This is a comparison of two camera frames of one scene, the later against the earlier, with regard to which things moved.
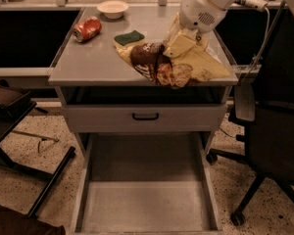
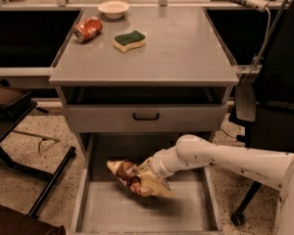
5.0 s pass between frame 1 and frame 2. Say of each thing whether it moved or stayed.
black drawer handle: stayed
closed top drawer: stayed
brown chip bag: moved
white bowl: stayed
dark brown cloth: stayed
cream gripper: moved
